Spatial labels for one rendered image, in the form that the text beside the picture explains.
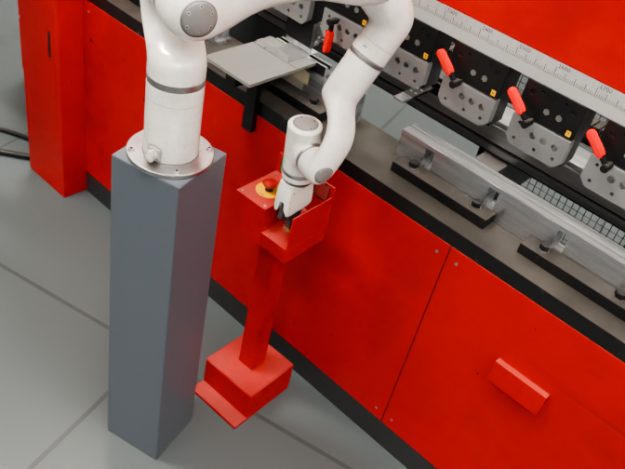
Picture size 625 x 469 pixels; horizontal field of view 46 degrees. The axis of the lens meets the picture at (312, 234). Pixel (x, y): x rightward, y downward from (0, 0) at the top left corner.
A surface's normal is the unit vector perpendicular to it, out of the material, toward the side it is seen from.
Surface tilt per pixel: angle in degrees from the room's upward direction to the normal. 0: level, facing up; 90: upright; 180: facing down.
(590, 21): 90
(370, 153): 0
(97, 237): 0
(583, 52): 90
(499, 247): 0
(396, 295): 90
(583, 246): 90
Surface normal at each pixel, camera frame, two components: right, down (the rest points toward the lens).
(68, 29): 0.72, 0.54
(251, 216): -0.65, 0.39
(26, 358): 0.18, -0.76
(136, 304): -0.47, 0.49
